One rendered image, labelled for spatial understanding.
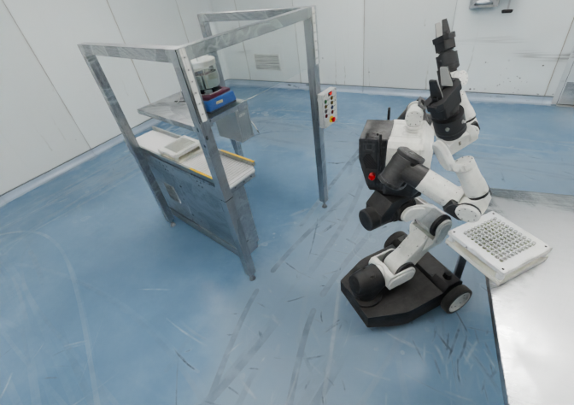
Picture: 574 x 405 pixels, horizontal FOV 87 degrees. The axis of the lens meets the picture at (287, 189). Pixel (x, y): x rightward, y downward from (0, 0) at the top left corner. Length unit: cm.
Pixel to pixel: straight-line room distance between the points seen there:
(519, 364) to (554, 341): 15
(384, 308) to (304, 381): 61
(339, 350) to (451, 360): 61
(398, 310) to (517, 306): 79
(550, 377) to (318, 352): 117
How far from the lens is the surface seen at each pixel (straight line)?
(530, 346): 128
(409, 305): 202
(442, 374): 206
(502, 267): 134
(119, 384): 236
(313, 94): 228
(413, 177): 121
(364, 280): 186
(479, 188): 117
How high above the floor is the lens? 185
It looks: 36 degrees down
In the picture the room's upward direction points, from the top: 10 degrees counter-clockwise
